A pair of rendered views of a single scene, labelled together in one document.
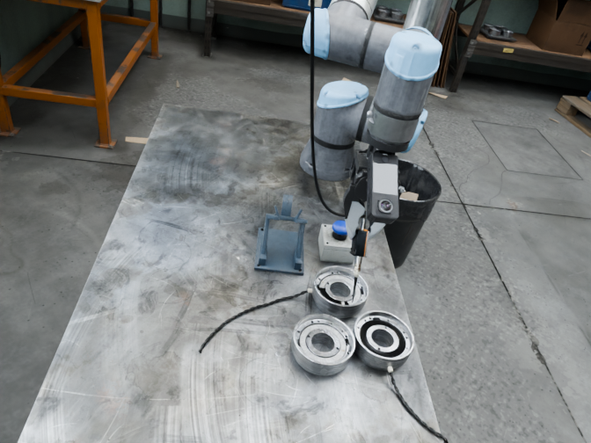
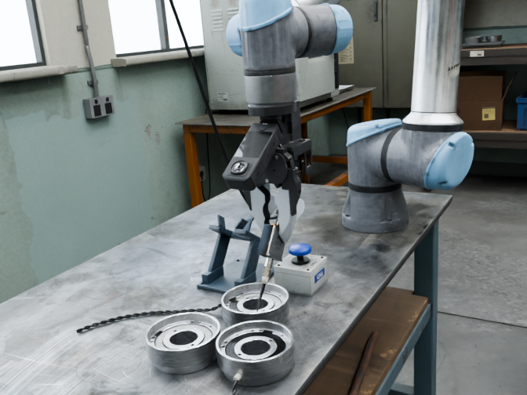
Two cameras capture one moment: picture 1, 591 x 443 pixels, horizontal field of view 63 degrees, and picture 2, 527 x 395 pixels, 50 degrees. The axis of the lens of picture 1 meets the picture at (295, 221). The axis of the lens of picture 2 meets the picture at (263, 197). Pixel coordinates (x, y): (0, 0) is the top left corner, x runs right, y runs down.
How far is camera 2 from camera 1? 0.68 m
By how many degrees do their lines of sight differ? 41
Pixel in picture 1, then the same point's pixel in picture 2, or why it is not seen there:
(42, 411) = not seen: outside the picture
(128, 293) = (72, 288)
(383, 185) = (248, 150)
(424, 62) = (256, 9)
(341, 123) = (364, 159)
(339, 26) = not seen: hidden behind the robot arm
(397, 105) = (248, 60)
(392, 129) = (252, 88)
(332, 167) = (365, 215)
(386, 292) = (327, 324)
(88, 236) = not seen: hidden behind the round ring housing
